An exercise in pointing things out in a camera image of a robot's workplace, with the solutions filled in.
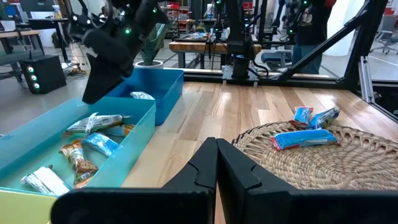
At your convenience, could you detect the grey office chair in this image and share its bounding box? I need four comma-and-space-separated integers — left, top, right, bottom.
369, 14, 398, 56

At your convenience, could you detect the round woven straw placemat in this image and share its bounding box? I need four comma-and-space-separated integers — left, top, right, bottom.
231, 120, 398, 191

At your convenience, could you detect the black computer tower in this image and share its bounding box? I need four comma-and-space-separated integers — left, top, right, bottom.
20, 55, 68, 95

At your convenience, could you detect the white green granola bar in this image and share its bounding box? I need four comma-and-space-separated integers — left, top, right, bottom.
129, 90, 155, 101

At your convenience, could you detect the wooden workbench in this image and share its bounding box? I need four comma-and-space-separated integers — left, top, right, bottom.
169, 40, 262, 70

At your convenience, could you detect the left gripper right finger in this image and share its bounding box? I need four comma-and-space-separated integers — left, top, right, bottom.
216, 138, 398, 224

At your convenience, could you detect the orange green granola bar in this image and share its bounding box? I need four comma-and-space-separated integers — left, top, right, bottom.
104, 123, 136, 138

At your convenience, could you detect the person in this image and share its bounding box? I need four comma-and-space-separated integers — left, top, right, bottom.
292, 0, 337, 75

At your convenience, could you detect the snake plant in white pot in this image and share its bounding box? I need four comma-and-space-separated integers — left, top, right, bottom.
134, 21, 174, 70

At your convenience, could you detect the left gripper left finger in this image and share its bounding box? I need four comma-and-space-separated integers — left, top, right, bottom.
51, 137, 218, 224

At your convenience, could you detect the orange blue granola bar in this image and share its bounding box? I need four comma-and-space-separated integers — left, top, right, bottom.
58, 139, 100, 189

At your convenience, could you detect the black right table frame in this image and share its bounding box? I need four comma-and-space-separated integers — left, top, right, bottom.
164, 0, 398, 124

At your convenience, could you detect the blue plastic bin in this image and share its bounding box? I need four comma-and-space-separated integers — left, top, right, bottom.
105, 67, 185, 127

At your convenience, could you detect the yellow plastic bin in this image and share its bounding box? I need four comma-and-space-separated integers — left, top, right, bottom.
0, 186, 58, 224

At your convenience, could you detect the blue red-ended granola bar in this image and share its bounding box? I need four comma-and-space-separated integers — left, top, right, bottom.
289, 106, 314, 130
270, 128, 340, 152

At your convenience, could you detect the teal plastic bin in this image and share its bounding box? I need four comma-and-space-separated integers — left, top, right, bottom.
0, 96, 157, 195

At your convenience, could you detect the green snack packet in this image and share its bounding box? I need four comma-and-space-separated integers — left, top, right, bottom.
309, 107, 341, 130

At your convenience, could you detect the black office desk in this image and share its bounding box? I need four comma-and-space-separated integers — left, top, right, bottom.
27, 17, 71, 63

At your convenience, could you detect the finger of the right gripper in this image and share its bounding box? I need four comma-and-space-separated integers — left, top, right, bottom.
81, 52, 107, 105
93, 58, 130, 105

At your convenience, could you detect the silver frame bracket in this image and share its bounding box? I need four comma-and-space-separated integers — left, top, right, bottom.
358, 55, 376, 104

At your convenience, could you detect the blue office chair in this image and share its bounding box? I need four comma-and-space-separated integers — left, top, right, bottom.
260, 49, 295, 71

